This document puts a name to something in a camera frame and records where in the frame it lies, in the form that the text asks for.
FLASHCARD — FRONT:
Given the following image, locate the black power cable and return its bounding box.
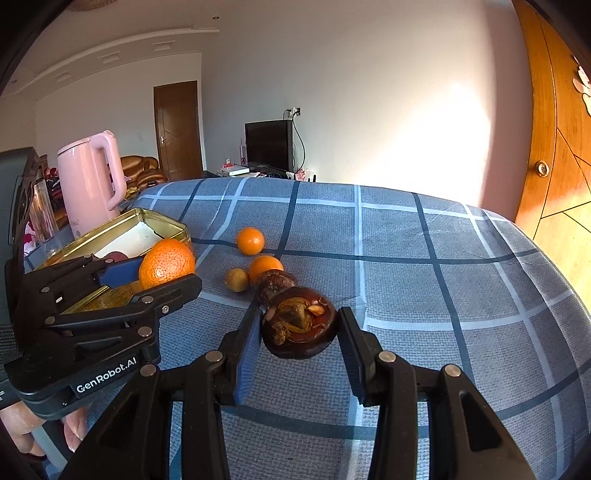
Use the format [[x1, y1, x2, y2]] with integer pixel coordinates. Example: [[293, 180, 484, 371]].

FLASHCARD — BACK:
[[291, 113, 308, 171]]

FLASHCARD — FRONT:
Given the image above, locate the white paper door decoration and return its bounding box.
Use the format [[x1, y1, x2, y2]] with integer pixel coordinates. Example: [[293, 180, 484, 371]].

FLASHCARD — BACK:
[[571, 55, 591, 116]]

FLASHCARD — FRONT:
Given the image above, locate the orange wooden door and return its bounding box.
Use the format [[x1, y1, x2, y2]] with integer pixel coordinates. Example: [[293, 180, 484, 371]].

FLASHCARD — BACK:
[[510, 0, 591, 259]]

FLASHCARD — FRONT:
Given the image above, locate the dark whole mangosteen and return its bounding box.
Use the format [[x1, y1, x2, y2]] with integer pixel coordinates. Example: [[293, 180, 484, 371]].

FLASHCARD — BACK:
[[255, 270, 298, 305]]

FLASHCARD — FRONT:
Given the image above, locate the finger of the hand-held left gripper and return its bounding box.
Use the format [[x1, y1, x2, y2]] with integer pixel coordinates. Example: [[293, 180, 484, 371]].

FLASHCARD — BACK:
[[44, 274, 203, 366], [25, 255, 145, 315]]

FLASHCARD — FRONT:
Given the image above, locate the brown leather sofa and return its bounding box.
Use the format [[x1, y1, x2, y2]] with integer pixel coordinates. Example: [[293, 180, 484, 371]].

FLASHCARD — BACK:
[[120, 155, 168, 200]]

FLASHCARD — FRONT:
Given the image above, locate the black television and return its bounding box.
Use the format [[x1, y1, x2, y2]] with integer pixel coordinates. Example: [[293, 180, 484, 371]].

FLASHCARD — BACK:
[[244, 119, 295, 174]]

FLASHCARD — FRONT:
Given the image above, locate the person's left hand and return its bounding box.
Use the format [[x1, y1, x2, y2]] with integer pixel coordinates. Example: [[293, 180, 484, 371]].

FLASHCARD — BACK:
[[0, 401, 89, 467]]

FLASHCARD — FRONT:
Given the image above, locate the dark brown door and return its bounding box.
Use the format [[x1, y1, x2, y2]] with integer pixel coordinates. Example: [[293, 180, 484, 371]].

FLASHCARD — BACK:
[[153, 80, 204, 182]]

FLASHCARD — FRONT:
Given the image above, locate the blue plaid tablecloth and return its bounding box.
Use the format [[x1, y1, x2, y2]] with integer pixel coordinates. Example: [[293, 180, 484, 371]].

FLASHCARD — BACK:
[[23, 178, 591, 480]]

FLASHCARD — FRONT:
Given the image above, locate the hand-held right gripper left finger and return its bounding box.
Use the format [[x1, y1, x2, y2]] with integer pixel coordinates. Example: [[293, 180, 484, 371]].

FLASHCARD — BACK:
[[60, 302, 266, 480]]

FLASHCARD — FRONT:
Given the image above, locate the mandarin orange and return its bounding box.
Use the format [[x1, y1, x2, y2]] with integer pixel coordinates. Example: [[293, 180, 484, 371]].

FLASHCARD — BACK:
[[248, 255, 285, 287], [139, 237, 196, 291], [236, 226, 266, 257]]

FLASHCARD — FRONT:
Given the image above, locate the gold metal tin box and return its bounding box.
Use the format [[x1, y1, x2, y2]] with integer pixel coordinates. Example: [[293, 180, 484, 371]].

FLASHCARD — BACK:
[[34, 207, 192, 315]]

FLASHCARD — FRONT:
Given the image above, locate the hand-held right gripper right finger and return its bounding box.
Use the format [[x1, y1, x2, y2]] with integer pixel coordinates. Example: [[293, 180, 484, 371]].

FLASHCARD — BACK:
[[337, 307, 539, 480]]

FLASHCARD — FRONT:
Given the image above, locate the small tan longan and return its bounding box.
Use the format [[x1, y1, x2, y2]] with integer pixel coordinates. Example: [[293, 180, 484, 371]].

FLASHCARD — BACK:
[[225, 268, 250, 293]]

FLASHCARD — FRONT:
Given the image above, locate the pink electric kettle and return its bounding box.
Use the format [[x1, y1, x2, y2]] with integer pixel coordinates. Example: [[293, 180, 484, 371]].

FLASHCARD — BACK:
[[57, 130, 127, 241]]

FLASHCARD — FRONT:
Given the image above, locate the cracked dark mangosteen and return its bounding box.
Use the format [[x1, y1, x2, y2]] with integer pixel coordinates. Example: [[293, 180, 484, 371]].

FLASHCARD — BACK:
[[261, 287, 338, 360]]

